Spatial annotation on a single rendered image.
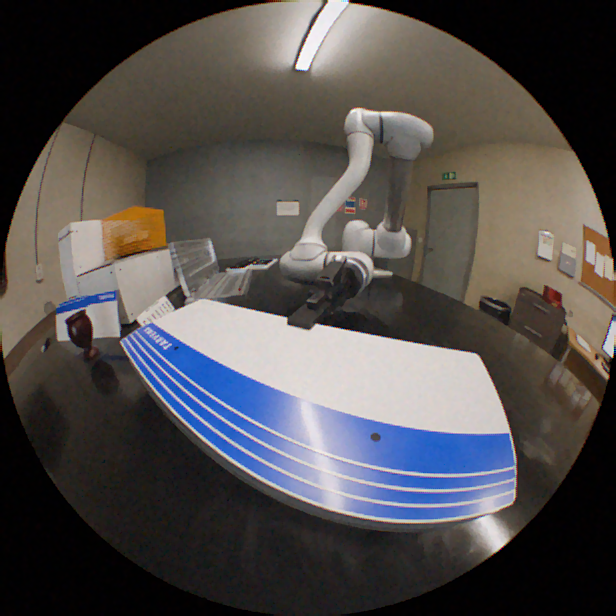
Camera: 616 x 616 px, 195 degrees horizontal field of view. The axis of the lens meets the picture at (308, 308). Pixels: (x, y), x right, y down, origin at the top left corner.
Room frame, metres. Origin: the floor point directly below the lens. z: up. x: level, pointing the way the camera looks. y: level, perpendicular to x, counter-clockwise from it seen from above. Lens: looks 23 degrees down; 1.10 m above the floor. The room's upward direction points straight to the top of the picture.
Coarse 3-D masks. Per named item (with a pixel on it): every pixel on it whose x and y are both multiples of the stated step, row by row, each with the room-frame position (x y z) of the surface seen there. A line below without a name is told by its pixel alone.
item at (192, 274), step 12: (192, 240) 0.64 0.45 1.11; (204, 240) 0.78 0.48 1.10; (180, 252) 0.50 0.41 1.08; (192, 252) 0.63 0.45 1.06; (204, 252) 0.78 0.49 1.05; (180, 264) 0.48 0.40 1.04; (192, 264) 0.59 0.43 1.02; (204, 264) 0.72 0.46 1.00; (216, 264) 0.87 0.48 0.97; (180, 276) 0.47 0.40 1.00; (192, 276) 0.54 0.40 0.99; (204, 276) 0.65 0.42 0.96; (192, 288) 0.51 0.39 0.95
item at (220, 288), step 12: (216, 276) 0.81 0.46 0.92; (228, 276) 0.80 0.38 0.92; (240, 276) 0.79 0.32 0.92; (204, 288) 0.61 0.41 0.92; (216, 288) 0.60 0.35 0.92; (228, 288) 0.60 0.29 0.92; (192, 300) 0.48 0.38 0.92; (216, 300) 0.49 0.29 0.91; (228, 300) 0.50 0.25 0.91; (240, 300) 0.51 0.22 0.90
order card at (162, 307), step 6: (162, 300) 0.39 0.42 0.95; (168, 300) 0.42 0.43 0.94; (150, 306) 0.33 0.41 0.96; (156, 306) 0.35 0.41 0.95; (162, 306) 0.38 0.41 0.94; (168, 306) 0.40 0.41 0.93; (144, 312) 0.30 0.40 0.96; (150, 312) 0.32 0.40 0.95; (156, 312) 0.34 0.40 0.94; (162, 312) 0.36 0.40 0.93; (168, 312) 0.39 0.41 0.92; (138, 318) 0.27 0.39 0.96; (144, 318) 0.29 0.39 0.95; (150, 318) 0.31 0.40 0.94; (156, 318) 0.33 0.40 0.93; (144, 324) 0.27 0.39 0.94
